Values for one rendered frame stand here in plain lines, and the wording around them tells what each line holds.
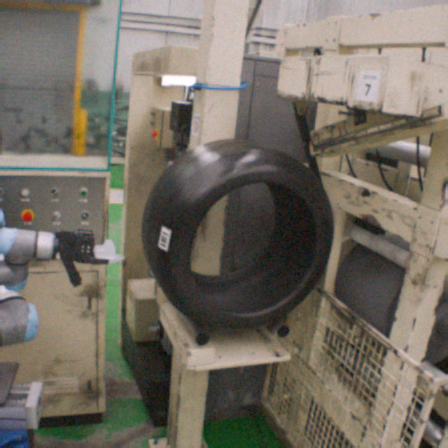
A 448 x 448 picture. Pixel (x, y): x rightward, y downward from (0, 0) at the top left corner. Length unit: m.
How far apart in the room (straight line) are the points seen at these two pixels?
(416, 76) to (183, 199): 0.70
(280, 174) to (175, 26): 9.33
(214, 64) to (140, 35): 8.91
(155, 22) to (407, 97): 9.49
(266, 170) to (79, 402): 1.54
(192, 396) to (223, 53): 1.37
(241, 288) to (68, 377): 0.99
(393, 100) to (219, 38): 0.69
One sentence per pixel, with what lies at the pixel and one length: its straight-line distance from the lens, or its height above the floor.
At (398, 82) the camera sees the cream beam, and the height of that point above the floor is 1.72.
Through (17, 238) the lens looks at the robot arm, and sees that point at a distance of 1.40.
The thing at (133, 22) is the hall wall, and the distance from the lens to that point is 10.61.
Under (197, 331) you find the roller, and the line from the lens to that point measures 1.52.
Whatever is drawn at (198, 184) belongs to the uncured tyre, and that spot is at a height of 1.38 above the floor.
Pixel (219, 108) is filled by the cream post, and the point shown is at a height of 1.58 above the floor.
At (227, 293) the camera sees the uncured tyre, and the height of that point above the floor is 0.93.
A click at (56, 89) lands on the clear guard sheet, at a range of 1.99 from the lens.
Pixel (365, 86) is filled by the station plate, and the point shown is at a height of 1.70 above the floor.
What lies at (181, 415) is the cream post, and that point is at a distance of 2.16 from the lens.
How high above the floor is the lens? 1.65
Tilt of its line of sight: 16 degrees down
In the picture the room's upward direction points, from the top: 6 degrees clockwise
